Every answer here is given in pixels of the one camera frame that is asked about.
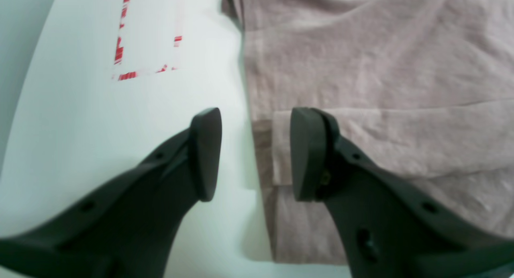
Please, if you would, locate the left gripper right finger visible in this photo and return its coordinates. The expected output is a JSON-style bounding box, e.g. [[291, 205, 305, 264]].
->
[[290, 107, 514, 278]]

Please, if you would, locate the mauve t-shirt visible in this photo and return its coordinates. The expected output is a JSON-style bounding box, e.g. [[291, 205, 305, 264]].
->
[[222, 0, 514, 264]]

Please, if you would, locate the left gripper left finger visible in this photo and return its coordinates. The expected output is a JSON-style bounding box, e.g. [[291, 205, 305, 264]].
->
[[0, 108, 222, 278]]

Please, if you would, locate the red tape rectangle marking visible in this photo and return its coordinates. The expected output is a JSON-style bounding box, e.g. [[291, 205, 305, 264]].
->
[[112, 0, 184, 82]]

